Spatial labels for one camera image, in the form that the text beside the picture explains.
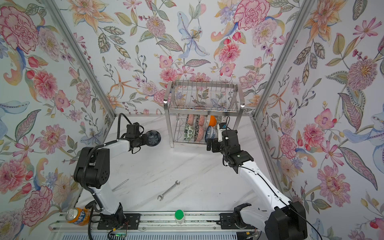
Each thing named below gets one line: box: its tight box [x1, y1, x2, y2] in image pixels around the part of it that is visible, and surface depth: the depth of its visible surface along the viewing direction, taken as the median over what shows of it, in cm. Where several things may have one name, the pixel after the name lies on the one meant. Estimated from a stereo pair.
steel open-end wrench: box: [157, 180, 181, 201], surface depth 86 cm
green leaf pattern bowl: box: [184, 123, 195, 141], surface depth 100 cm
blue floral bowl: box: [205, 125, 216, 142], surface depth 97 cm
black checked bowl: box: [146, 130, 162, 147], surface depth 104 cm
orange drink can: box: [65, 207, 90, 226], surface depth 69 cm
